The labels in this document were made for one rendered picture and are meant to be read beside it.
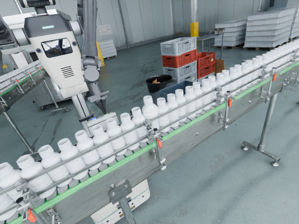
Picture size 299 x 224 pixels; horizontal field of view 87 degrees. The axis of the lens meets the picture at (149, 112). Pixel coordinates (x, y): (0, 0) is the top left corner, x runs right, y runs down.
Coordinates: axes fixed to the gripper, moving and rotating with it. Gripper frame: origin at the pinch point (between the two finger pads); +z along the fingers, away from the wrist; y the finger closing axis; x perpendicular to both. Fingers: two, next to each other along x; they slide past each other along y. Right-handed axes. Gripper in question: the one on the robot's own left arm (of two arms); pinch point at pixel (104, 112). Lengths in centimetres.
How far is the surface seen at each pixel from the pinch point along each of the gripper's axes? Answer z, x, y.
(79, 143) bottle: 5.9, -16.4, -15.0
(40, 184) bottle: 13.0, -16.1, -30.4
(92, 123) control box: 2.4, -2.9, -7.2
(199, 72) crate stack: 8, 181, 251
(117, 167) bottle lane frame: 21.1, -15.7, -6.2
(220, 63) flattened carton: 6, 171, 312
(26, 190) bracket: 12.0, -18.5, -33.6
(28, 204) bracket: 14.0, -24.4, -32.6
